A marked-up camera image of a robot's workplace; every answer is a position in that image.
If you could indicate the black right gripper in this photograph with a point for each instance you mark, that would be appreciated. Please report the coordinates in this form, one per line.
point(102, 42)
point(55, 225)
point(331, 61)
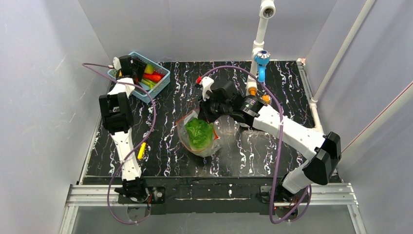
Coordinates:
point(209, 107)

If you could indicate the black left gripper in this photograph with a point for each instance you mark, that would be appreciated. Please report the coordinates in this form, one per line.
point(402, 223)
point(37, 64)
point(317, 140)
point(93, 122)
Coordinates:
point(128, 68)

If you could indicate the clear zip bag orange zipper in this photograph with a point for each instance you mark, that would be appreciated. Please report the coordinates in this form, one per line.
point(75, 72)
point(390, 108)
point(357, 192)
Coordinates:
point(183, 136)

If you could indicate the green lettuce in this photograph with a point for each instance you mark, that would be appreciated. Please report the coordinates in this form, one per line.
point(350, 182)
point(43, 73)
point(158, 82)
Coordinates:
point(200, 134)

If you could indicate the green yellow mango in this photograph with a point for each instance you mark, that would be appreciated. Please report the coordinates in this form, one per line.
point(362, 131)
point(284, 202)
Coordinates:
point(149, 69)

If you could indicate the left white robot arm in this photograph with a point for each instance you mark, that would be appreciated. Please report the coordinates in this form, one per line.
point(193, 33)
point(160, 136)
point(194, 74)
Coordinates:
point(117, 119)

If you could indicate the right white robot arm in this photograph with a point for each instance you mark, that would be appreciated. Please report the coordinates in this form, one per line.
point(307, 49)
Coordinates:
point(322, 152)

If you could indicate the red chili pepper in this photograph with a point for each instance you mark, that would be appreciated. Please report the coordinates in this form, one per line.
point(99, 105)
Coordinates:
point(154, 77)

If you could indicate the blue plastic basket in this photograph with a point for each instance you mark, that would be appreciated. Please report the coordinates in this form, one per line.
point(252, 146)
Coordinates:
point(151, 87)

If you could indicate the orange pipe fitting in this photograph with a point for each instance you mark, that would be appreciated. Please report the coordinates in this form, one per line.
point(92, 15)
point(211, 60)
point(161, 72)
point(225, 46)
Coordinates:
point(265, 98)

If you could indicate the blue pipe fitting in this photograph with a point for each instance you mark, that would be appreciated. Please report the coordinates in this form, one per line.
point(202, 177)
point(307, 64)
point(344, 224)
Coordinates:
point(262, 58)

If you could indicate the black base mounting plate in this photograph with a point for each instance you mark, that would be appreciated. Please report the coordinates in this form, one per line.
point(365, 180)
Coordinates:
point(202, 195)

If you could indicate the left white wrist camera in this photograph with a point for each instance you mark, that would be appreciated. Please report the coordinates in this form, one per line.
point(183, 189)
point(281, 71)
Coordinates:
point(115, 64)

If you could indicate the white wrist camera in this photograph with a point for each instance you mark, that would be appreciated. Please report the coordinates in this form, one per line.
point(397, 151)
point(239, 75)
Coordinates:
point(115, 64)
point(204, 84)

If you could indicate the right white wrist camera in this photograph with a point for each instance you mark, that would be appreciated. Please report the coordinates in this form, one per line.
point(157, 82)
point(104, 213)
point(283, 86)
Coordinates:
point(204, 84)

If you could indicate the aluminium rail frame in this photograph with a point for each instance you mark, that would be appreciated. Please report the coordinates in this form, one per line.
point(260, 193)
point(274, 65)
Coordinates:
point(96, 196)

